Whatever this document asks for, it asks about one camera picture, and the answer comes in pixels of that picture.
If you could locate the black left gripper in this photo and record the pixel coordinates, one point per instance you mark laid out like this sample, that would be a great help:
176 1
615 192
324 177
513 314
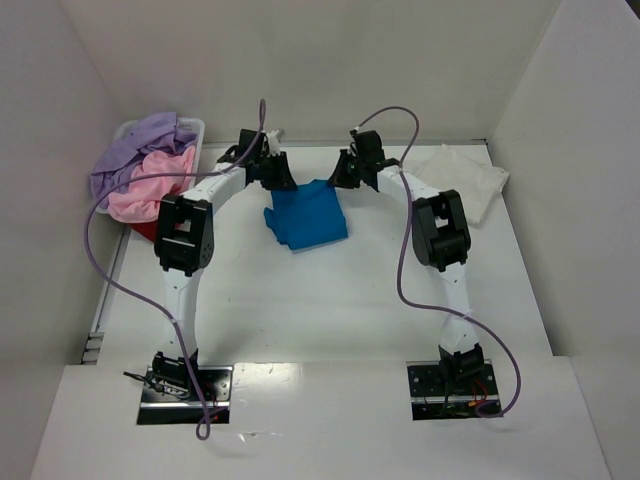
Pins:
275 166

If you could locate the pink t shirt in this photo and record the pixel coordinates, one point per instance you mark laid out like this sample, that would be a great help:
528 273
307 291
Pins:
140 201

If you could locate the white folded t shirt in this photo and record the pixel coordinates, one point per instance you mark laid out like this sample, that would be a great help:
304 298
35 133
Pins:
477 183

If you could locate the white plastic laundry basket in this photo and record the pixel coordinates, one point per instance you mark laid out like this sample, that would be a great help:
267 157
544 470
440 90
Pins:
103 201

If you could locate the red t shirt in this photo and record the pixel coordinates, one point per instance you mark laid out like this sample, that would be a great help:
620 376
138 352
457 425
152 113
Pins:
148 230

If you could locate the blue t shirt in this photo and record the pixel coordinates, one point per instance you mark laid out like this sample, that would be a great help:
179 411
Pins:
308 217

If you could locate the lavender t shirt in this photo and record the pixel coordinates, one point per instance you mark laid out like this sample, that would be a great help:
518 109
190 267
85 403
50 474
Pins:
159 131

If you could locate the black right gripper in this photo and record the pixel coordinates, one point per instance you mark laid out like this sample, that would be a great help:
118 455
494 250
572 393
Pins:
351 165

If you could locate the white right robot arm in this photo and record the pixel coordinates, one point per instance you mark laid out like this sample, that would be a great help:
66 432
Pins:
440 238

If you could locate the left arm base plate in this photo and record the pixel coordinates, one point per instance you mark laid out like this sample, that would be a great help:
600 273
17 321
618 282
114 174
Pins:
162 403

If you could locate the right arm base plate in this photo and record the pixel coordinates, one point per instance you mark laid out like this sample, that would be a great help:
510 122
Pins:
431 399

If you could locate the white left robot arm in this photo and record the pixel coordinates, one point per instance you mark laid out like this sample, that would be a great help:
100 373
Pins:
184 242

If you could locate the metal table edge bracket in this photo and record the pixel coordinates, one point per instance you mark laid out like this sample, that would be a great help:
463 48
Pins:
92 348

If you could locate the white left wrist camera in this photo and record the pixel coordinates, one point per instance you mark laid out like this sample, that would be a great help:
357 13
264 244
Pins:
273 141

